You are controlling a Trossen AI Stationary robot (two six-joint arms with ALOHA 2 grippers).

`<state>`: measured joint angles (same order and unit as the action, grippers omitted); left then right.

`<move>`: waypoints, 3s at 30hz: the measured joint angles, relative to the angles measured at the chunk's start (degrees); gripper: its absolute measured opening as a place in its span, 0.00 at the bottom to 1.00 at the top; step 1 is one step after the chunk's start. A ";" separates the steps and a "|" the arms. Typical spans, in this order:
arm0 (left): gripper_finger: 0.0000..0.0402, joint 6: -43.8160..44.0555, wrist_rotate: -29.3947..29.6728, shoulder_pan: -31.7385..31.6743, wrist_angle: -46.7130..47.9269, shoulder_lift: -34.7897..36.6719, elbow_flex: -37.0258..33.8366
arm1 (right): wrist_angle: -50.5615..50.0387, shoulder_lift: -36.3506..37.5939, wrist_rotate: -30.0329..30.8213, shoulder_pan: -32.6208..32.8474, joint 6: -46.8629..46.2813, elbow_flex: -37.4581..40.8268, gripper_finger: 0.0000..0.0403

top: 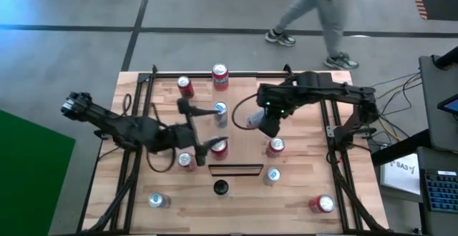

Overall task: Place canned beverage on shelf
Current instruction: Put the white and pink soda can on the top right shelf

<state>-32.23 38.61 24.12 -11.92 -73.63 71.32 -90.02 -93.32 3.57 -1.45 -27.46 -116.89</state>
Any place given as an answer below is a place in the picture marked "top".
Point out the black pole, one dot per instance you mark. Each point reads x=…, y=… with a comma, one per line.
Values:
x=447, y=59

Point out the blue silver Red Bull can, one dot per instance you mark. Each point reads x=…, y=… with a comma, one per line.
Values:
x=159, y=200
x=222, y=119
x=272, y=177

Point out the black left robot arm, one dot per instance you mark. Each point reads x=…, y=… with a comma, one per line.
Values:
x=118, y=128

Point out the black desk edge bar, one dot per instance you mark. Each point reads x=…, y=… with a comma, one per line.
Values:
x=397, y=149

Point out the red Fanta strawberry can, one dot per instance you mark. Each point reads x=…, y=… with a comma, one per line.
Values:
x=220, y=80
x=275, y=146

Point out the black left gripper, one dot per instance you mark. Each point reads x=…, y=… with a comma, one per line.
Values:
x=179, y=137

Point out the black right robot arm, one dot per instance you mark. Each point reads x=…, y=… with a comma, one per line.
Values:
x=322, y=89

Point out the green floor mat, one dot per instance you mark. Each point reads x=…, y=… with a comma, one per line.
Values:
x=28, y=179

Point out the black clamp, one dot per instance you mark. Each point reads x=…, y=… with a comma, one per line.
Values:
x=154, y=69
x=287, y=69

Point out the wooden shelf with black frame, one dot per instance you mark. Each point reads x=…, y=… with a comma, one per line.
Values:
x=239, y=150

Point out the white SA3 paper sign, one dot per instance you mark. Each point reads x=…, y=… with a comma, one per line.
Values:
x=400, y=177

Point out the backlit keyboard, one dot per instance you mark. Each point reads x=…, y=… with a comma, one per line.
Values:
x=442, y=193

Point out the red soda can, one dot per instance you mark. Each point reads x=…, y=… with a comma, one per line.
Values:
x=322, y=204

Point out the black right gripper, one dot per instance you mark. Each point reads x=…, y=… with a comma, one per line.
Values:
x=272, y=123

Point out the white Celsius Peach Vibe can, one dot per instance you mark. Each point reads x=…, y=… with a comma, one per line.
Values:
x=221, y=187
x=254, y=119

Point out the black aluminium table frame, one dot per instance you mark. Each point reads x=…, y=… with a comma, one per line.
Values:
x=142, y=77

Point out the tablet screen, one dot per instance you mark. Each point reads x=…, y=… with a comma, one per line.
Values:
x=451, y=105

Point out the grey side desk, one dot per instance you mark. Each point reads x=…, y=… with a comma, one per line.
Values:
x=434, y=157

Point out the person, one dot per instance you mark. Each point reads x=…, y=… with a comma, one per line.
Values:
x=332, y=21

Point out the grey rounded panel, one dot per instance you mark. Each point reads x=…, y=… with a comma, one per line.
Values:
x=436, y=86

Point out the silver metal bracket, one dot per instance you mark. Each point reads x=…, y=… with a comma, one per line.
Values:
x=331, y=131

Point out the red Coca-Cola Star Wars can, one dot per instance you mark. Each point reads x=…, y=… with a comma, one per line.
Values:
x=186, y=89
x=186, y=161

